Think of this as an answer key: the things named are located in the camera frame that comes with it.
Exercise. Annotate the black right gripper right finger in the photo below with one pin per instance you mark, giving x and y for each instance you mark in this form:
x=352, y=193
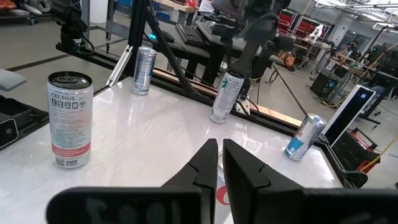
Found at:
x=264, y=199

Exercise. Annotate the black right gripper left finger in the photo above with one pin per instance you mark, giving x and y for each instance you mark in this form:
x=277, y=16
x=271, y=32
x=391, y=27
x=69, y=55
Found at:
x=192, y=193

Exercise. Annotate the blue silver Red Bull can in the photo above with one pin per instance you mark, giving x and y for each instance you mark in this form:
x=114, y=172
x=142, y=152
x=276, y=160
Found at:
x=143, y=71
x=304, y=137

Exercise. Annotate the Celsius Tropical Vibe can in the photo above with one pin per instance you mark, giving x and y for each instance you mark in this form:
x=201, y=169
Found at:
x=227, y=96

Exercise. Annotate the Celsius Peach Vibe can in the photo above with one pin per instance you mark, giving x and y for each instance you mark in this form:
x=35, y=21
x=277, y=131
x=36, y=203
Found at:
x=70, y=119

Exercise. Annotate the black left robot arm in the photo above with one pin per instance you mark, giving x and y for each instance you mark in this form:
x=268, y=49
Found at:
x=248, y=40

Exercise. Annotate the wooden board under arm base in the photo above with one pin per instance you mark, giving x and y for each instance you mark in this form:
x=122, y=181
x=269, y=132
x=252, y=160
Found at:
x=280, y=114

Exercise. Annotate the red tool case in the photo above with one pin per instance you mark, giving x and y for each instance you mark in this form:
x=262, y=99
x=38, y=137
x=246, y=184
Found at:
x=354, y=149

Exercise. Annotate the black white panel device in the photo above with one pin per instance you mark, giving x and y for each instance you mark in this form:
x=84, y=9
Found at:
x=345, y=118

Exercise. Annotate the black desk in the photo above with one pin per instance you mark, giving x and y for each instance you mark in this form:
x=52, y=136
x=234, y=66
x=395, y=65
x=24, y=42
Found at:
x=186, y=49

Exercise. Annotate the silver aluminium bar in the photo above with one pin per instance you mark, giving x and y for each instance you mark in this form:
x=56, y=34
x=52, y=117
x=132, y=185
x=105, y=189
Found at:
x=119, y=65

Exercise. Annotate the black computer mouse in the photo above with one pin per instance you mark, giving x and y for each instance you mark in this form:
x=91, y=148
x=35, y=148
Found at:
x=168, y=36

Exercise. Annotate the black keyboard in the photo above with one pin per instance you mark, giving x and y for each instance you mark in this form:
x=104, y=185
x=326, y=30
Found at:
x=189, y=34

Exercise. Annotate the white robot figure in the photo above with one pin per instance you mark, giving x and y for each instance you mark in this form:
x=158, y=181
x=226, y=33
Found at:
x=316, y=32

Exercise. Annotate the red tool cabinet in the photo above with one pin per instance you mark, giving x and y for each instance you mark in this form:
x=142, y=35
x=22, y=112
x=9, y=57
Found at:
x=298, y=26

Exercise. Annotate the gray office chair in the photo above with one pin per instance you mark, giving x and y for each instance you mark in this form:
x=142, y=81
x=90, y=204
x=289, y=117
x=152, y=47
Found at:
x=11, y=79

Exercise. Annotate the white metal base plate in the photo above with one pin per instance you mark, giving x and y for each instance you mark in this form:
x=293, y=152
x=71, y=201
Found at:
x=243, y=107

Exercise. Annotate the black table-level camera box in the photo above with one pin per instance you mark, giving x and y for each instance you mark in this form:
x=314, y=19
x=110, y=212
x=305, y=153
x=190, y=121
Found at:
x=18, y=121

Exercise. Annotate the black device on frame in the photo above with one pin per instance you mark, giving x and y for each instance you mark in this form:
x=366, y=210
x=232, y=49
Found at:
x=70, y=28

